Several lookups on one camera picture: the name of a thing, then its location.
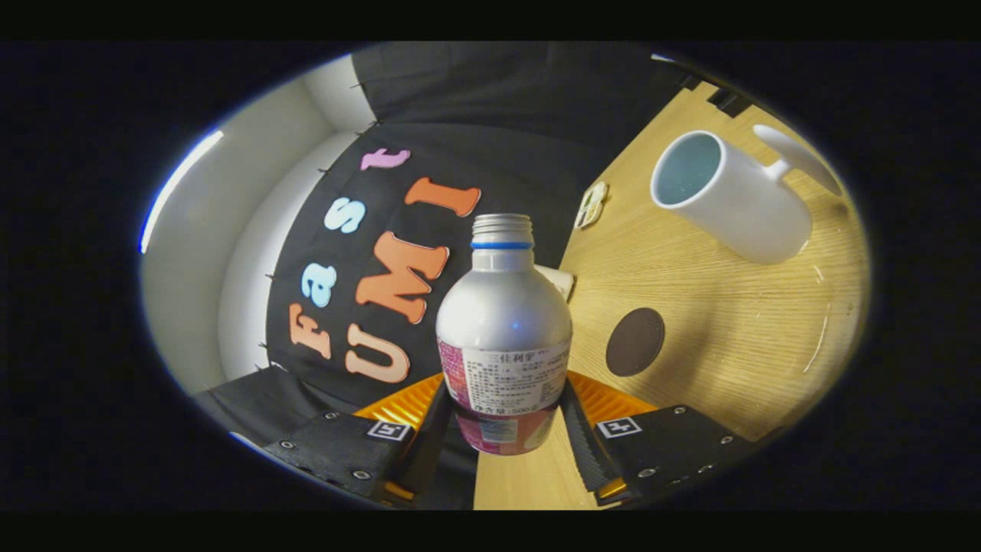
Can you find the white toaster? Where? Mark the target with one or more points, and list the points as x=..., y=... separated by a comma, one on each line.
x=558, y=282

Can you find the long ceiling light panel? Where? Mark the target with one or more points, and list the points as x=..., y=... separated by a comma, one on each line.
x=180, y=185

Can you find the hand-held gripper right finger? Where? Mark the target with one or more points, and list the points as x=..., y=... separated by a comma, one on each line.
x=586, y=452

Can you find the white cup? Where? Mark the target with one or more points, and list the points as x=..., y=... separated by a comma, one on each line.
x=743, y=207

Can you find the dark brown round coaster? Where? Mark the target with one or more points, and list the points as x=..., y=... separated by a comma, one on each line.
x=634, y=342

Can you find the white flat handheld device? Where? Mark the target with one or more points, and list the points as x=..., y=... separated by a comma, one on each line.
x=591, y=205

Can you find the wooden table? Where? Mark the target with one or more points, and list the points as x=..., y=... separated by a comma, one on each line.
x=728, y=330

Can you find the small black table bracket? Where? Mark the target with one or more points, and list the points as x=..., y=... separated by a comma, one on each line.
x=687, y=81

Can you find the silver juice bottle red label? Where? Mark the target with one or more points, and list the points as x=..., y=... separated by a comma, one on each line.
x=502, y=314

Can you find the black backdrop cloth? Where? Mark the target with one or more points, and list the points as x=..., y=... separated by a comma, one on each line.
x=460, y=100

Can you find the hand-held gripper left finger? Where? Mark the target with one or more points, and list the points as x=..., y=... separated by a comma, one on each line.
x=345, y=448

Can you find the large black table bracket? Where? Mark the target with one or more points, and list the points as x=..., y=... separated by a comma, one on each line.
x=730, y=101

